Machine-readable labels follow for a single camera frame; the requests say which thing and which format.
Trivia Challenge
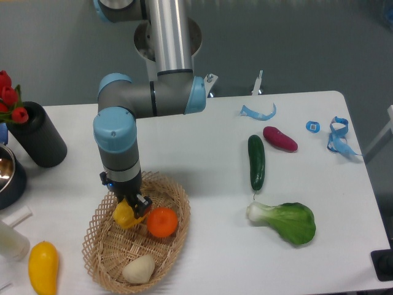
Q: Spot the yellow bell pepper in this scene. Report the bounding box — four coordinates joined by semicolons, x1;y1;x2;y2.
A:
112;199;148;229

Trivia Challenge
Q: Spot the purple sweet potato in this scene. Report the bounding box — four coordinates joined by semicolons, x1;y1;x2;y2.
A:
263;126;298;152

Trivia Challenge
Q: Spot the green cucumber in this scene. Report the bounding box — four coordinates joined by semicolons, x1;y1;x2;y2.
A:
247;135;266;194

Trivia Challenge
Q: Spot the curved blue paper strip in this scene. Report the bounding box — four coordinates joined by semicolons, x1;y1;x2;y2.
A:
239;103;277;121

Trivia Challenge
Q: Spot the orange fruit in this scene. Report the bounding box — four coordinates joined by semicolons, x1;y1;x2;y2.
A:
147;207;178;238

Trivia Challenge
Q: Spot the dark metal pot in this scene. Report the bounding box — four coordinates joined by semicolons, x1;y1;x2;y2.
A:
1;144;27;210

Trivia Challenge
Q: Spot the white plastic bottle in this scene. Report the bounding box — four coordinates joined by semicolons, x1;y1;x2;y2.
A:
1;221;30;261

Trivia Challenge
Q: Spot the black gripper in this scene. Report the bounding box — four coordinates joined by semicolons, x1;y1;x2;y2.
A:
99;171;152;218

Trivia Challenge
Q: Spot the green bok choy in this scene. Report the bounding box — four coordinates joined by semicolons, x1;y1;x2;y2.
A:
246;201;316;246

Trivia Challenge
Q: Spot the black device at edge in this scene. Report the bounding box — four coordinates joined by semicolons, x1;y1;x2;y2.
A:
371;249;392;281

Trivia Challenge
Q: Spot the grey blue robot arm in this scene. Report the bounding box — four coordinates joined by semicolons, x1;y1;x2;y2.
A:
93;1;206;218

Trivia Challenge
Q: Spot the black cylindrical vase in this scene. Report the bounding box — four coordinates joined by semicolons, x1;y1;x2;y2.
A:
7;101;68;168

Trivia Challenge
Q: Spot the yellow mango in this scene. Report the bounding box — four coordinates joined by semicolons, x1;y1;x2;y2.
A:
28;241;59;295

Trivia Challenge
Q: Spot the woven wicker basket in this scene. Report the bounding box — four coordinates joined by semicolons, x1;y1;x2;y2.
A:
82;171;190;294

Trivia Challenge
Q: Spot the small blue tag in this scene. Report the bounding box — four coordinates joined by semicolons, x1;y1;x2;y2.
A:
305;121;321;133

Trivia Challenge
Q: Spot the blue ribbon strap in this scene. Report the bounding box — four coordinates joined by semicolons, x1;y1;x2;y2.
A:
326;116;363;159

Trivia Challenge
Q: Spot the red tulip bouquet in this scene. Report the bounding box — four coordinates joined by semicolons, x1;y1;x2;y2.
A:
1;70;29;124

